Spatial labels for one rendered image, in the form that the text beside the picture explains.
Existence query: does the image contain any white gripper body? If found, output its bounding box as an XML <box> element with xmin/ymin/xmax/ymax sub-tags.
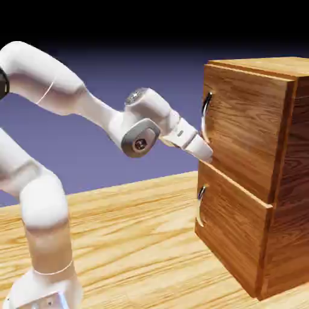
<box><xmin>184</xmin><ymin>134</ymin><xmax>214</xmax><ymax>164</ymax></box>

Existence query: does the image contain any large wooden cabinet door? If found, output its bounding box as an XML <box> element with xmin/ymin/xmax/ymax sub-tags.
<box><xmin>198</xmin><ymin>64</ymin><xmax>298</xmax><ymax>205</ymax></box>

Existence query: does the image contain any wooden cabinet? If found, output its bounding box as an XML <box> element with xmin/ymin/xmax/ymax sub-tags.
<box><xmin>194</xmin><ymin>57</ymin><xmax>309</xmax><ymax>301</ymax></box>

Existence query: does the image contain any small wooden cabinet door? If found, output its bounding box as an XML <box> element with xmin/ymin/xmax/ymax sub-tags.
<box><xmin>194</xmin><ymin>161</ymin><xmax>273</xmax><ymax>299</ymax></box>

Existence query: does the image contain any long curved metal handle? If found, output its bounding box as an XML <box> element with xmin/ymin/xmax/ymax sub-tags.
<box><xmin>200</xmin><ymin>91</ymin><xmax>214</xmax><ymax>144</ymax></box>

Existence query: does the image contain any short curved metal handle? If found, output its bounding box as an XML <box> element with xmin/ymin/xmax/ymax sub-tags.
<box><xmin>196</xmin><ymin>184</ymin><xmax>208</xmax><ymax>228</ymax></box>

